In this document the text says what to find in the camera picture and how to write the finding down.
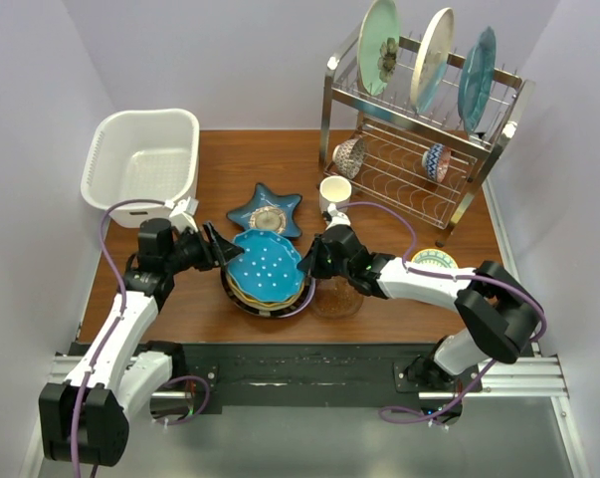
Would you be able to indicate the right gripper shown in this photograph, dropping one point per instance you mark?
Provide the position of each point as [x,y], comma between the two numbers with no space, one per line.
[309,263]

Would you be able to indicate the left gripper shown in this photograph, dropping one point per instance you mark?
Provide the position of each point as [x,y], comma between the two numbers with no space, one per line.
[221,251]

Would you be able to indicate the blue polka dot plate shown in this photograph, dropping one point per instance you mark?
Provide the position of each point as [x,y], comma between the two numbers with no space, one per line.
[268,269]

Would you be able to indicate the yellow polka dot plate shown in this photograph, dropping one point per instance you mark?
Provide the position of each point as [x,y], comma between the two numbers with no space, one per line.
[260,301]

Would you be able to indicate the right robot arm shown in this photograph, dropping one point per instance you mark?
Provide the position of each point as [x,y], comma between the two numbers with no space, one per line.
[500,317]

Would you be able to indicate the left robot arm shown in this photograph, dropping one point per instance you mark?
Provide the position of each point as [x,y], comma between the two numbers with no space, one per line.
[85,418]

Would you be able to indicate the white plastic bin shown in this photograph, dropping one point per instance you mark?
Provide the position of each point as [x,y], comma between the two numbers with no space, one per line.
[142,155]

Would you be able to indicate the black striped plate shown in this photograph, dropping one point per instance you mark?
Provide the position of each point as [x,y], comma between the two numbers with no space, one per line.
[296,304]

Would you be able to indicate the clear glass dish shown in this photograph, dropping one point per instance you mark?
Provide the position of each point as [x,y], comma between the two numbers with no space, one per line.
[335,298]

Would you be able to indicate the blue star-shaped dish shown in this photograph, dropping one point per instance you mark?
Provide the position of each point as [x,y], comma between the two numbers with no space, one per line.
[268,211]

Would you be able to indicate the white mug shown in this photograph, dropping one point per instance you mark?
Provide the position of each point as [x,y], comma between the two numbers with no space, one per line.
[335,190]

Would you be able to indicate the red patterned bowl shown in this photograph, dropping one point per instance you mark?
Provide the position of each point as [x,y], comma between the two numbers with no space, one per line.
[349,156]

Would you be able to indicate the yellow blue small bowl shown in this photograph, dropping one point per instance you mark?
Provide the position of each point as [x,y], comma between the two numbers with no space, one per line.
[434,257]

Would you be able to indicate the blue zigzag bowl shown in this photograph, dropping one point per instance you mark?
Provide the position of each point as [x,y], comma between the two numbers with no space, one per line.
[436,161]

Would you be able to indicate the metal dish rack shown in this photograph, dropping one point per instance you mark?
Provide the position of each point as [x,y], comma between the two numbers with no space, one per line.
[396,136]

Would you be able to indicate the mint flower plate in rack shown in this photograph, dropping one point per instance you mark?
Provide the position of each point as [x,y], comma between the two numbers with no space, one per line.
[378,46]

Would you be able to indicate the beige blue plate in rack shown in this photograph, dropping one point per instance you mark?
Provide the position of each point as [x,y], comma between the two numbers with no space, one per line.
[431,60]

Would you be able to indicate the teal glass plate in rack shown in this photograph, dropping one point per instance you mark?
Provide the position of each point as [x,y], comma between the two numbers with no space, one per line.
[476,80]

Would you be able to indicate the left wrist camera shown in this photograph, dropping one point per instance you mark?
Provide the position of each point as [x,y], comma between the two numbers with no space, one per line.
[182,213]

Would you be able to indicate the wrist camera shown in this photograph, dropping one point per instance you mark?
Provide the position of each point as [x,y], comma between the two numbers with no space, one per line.
[334,217]
[182,213]

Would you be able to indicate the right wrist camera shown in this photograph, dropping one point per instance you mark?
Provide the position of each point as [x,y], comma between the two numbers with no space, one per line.
[334,217]

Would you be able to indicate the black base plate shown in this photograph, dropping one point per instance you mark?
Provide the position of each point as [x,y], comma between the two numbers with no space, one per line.
[321,375]

